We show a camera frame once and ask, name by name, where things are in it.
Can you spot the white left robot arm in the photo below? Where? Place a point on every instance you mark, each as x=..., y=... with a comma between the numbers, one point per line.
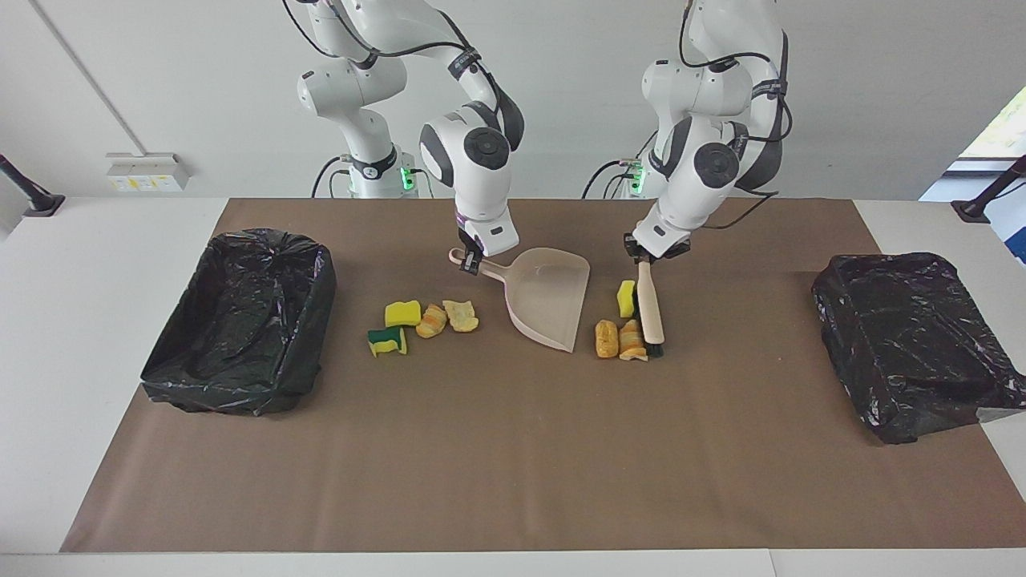
x=705, y=168

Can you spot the green and yellow sponge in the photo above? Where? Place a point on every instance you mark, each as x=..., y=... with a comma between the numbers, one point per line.
x=387, y=342

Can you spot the striped pale bread piece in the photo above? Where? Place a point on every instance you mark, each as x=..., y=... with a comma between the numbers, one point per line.
x=632, y=341

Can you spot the bin lined with black bag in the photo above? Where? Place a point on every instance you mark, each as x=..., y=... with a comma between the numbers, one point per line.
x=240, y=336
x=906, y=344

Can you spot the brown paper table mat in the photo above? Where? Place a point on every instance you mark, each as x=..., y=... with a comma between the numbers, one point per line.
x=513, y=481

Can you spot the pale pink plastic dustpan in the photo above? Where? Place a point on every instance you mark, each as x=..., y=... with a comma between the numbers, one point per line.
x=549, y=296

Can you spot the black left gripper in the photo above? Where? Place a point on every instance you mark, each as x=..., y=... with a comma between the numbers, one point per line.
x=657, y=250

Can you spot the beige brush with black bristles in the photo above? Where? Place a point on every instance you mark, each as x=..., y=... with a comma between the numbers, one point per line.
x=650, y=304

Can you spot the brown bread roll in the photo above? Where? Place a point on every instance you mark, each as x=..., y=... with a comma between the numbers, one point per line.
x=607, y=340

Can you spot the orange striped croissant piece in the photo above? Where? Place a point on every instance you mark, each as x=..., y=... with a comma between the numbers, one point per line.
x=431, y=321

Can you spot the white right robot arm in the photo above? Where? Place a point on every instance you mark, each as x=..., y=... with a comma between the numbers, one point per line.
x=473, y=184

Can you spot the yellow sponge wedge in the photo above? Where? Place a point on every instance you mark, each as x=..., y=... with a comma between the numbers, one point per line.
x=626, y=299

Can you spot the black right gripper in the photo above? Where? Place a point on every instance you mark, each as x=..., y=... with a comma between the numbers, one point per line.
x=469, y=243

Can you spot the white wall socket box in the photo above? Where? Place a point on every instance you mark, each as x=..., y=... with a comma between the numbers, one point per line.
x=147, y=171

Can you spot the black camera stand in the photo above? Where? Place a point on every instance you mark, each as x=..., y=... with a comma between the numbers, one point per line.
x=990, y=192
x=32, y=195

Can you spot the plain yellow sponge piece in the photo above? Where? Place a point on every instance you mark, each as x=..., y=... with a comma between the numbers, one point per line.
x=402, y=313

